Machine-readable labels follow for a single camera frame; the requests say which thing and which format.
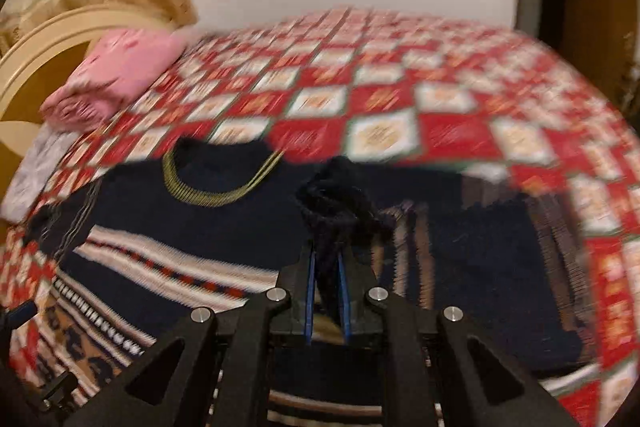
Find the white patterned pillow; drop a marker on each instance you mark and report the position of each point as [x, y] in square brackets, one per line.
[34, 172]

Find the red Christmas patchwork bedspread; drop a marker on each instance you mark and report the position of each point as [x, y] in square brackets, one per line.
[489, 102]

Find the navy knitted striped sweater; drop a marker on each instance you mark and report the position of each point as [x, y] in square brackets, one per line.
[213, 225]

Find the pink folded quilt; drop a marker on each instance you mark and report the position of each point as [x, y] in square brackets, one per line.
[122, 65]

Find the cream curved headboard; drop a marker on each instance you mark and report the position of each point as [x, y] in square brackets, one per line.
[41, 62]

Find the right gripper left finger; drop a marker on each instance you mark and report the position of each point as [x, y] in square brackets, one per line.
[211, 368]

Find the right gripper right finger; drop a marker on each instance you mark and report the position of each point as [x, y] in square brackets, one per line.
[439, 368]

